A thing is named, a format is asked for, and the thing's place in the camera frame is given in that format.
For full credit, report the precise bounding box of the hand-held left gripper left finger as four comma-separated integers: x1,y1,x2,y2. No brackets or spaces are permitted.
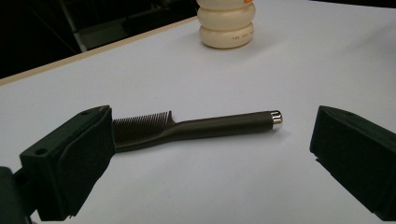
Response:
20,105,117,222

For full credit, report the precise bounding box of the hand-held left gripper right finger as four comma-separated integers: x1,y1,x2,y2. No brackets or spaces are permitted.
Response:
309,105,396,222

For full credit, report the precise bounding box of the dark brown comb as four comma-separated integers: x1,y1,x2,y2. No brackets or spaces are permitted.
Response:
111,109,284,153

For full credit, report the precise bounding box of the cream ribbed holder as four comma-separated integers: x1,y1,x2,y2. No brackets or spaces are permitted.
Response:
196,0,257,50

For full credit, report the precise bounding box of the grey metal frame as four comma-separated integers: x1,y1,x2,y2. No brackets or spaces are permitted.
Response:
58,0,132,53

